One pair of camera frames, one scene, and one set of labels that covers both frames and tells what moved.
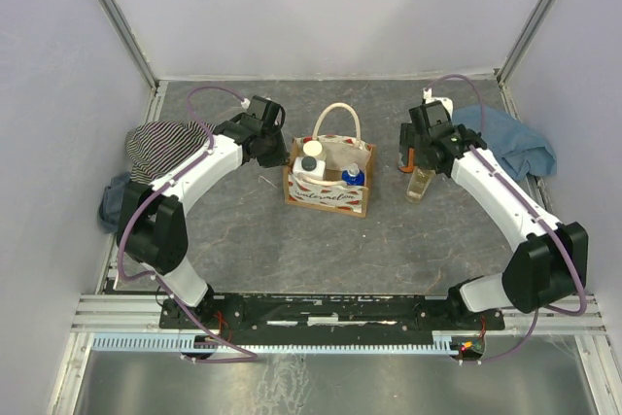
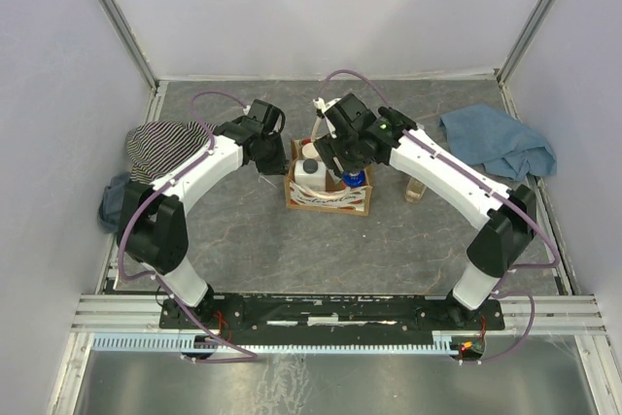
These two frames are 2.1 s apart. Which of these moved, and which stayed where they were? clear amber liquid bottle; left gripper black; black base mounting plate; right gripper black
Moved: right gripper black
Stayed: clear amber liquid bottle; left gripper black; black base mounting plate
